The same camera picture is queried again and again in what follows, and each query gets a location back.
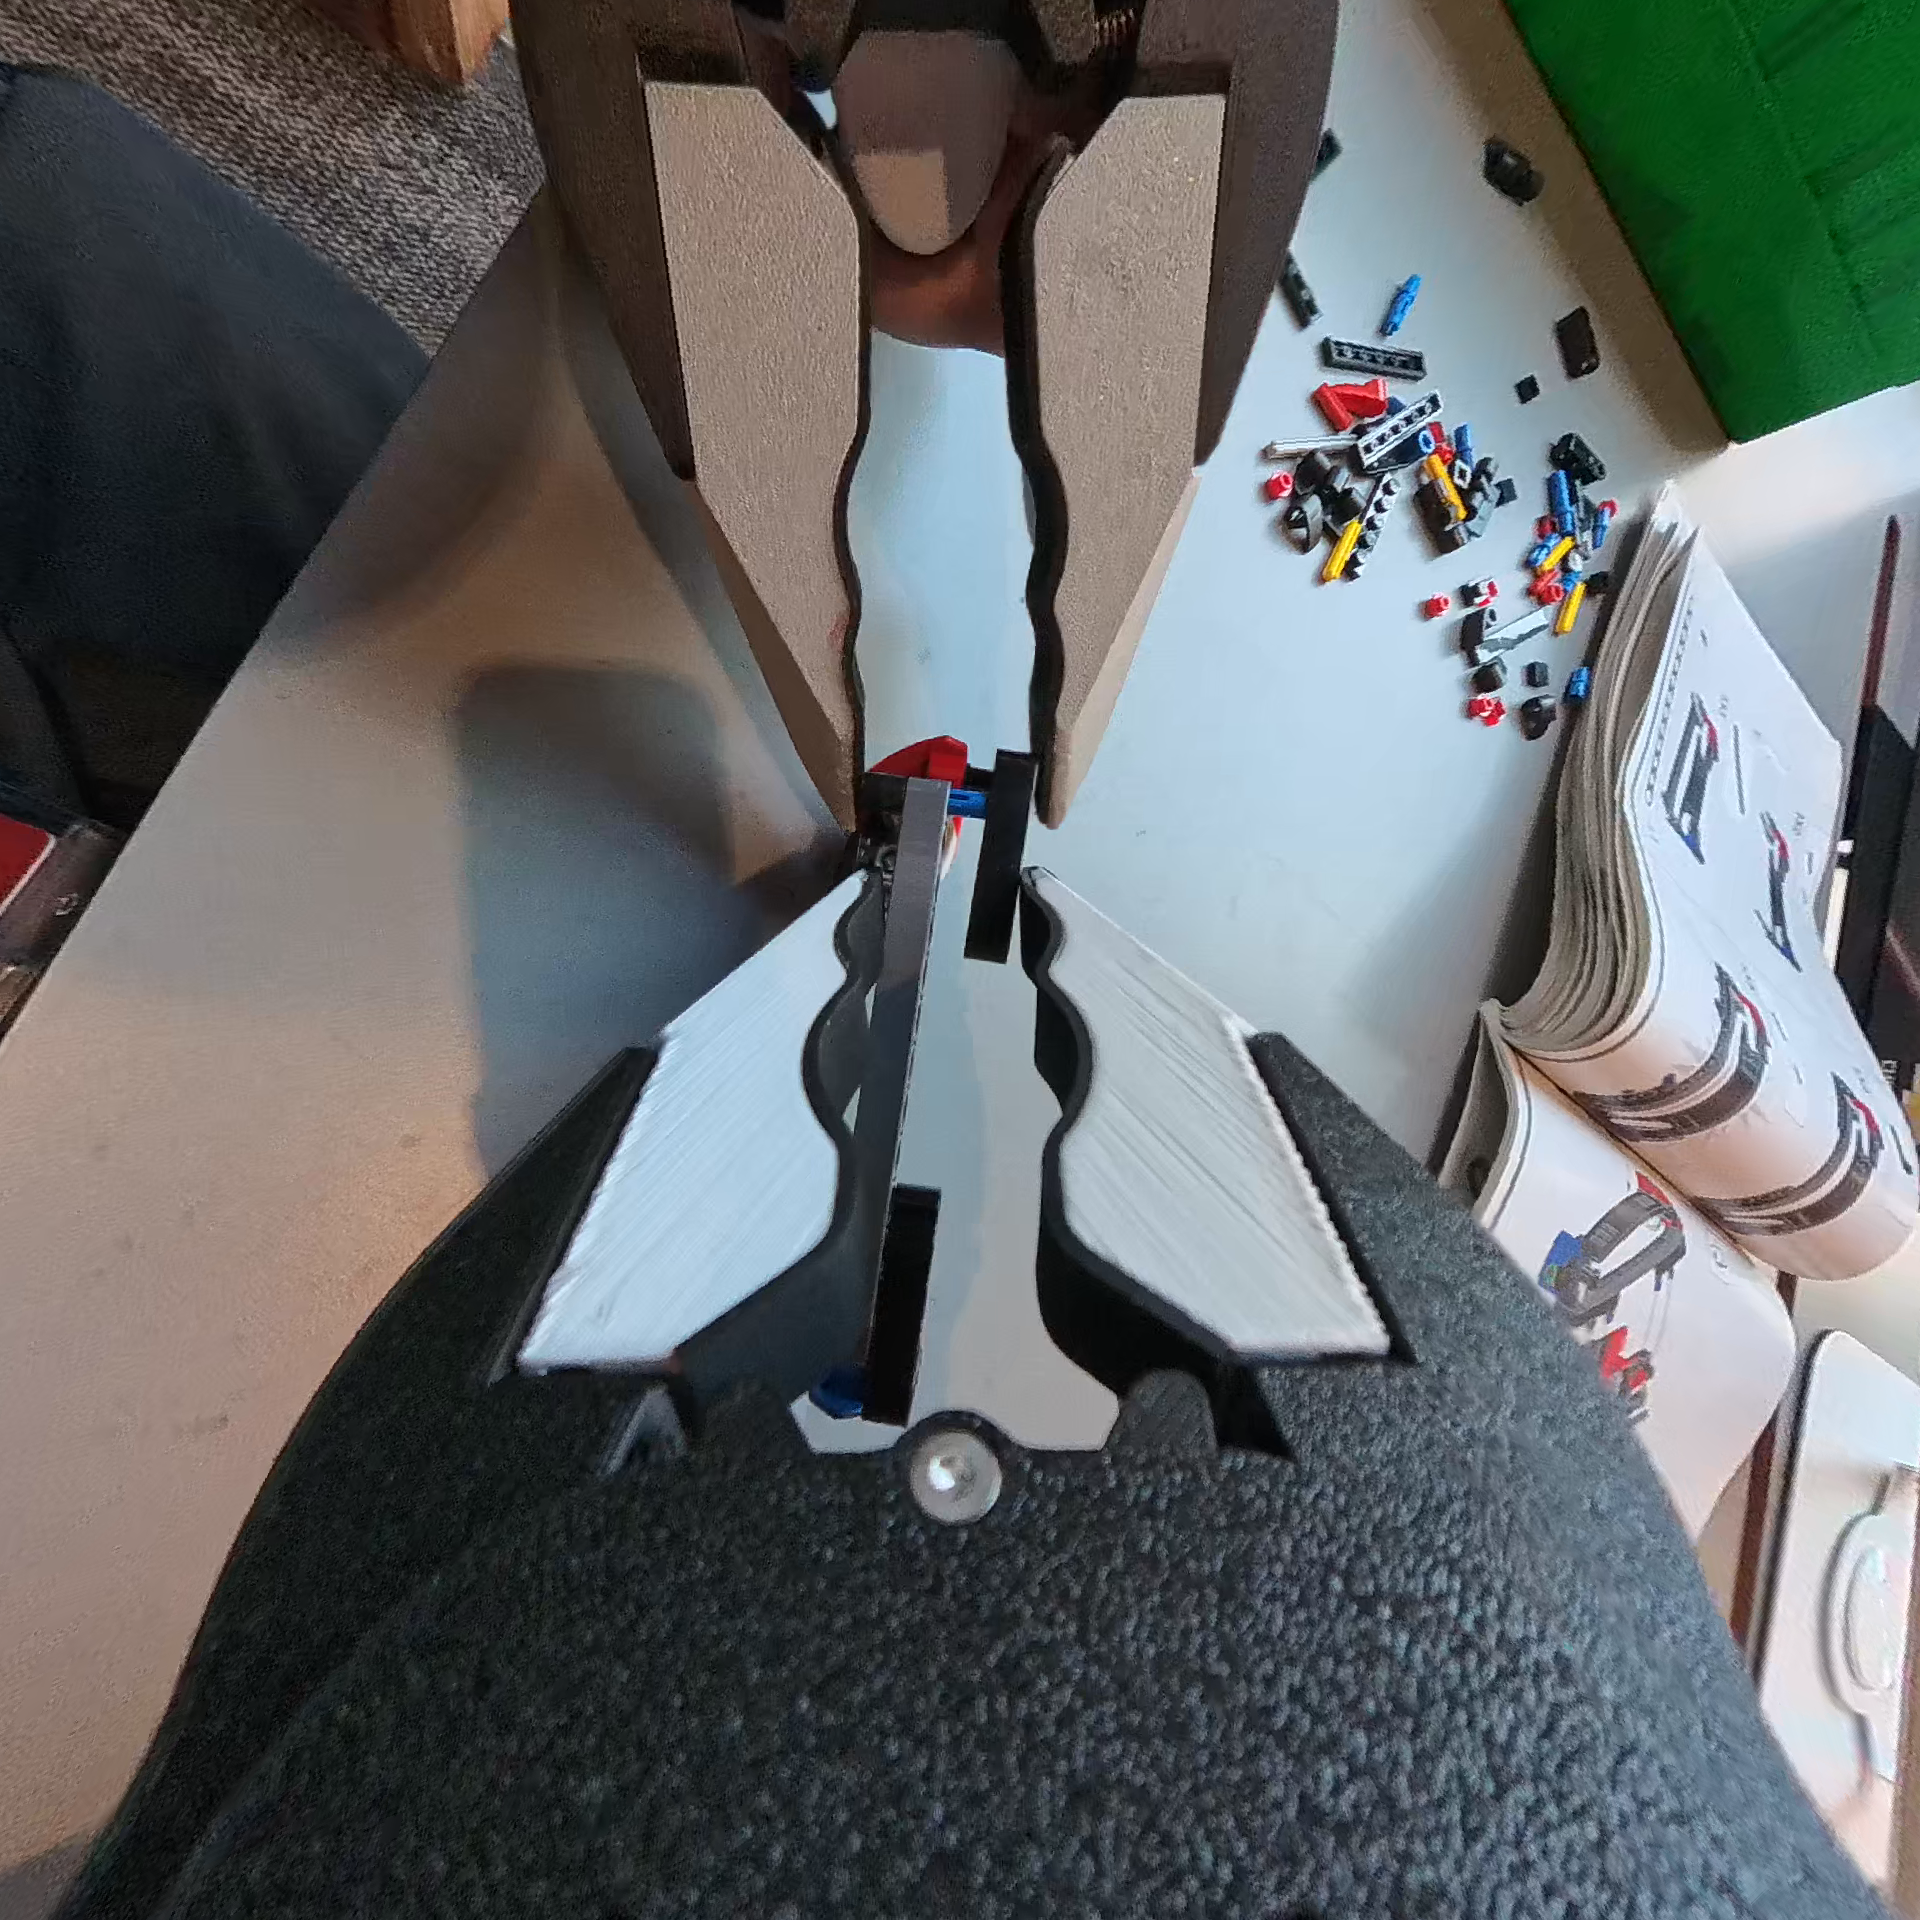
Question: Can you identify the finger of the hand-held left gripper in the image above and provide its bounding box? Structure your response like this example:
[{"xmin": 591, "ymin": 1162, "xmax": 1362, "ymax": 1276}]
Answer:
[
  {"xmin": 639, "ymin": 78, "xmax": 885, "ymax": 837},
  {"xmin": 1005, "ymin": 84, "xmax": 1232, "ymax": 833}
]

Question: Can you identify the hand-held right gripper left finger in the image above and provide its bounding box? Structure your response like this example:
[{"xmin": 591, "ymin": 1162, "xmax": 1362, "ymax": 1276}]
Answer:
[{"xmin": 512, "ymin": 872, "xmax": 937, "ymax": 1395}]

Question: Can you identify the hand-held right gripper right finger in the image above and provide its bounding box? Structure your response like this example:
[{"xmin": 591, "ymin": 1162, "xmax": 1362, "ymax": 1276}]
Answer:
[{"xmin": 1014, "ymin": 864, "xmax": 1398, "ymax": 1405}]

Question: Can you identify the small toy brick assembly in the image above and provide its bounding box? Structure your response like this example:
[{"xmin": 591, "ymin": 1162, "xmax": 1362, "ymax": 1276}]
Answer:
[{"xmin": 811, "ymin": 734, "xmax": 1037, "ymax": 1426}]

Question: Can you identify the pile of small brick pieces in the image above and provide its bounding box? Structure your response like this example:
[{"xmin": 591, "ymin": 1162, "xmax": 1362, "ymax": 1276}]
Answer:
[{"xmin": 1262, "ymin": 137, "xmax": 1621, "ymax": 743}]

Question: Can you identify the grey desk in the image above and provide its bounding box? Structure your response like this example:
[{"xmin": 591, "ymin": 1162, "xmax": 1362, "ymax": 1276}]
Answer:
[{"xmin": 0, "ymin": 0, "xmax": 1920, "ymax": 1861}]

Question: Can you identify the person's left hand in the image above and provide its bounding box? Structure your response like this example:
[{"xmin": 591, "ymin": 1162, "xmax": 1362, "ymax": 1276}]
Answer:
[{"xmin": 864, "ymin": 240, "xmax": 1037, "ymax": 357}]

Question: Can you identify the person's black clothing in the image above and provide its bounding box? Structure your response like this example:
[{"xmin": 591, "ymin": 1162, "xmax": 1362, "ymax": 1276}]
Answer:
[{"xmin": 0, "ymin": 59, "xmax": 436, "ymax": 829}]

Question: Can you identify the open instruction booklet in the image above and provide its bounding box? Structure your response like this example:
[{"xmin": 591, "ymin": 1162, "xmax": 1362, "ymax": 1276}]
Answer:
[{"xmin": 1435, "ymin": 480, "xmax": 1920, "ymax": 1533}]

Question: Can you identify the green storage bin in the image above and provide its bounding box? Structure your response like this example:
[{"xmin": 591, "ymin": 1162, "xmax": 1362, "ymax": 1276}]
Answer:
[{"xmin": 1499, "ymin": 0, "xmax": 1920, "ymax": 453}]

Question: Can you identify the white stand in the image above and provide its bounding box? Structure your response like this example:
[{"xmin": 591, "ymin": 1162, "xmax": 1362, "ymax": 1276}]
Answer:
[{"xmin": 1755, "ymin": 1322, "xmax": 1920, "ymax": 1801}]

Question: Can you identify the red badge card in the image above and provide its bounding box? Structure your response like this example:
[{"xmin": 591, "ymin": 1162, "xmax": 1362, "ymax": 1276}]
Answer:
[{"xmin": 0, "ymin": 812, "xmax": 129, "ymax": 1037}]

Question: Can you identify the wooden post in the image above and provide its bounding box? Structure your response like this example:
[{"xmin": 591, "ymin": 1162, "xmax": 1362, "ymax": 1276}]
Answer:
[{"xmin": 324, "ymin": 0, "xmax": 512, "ymax": 84}]

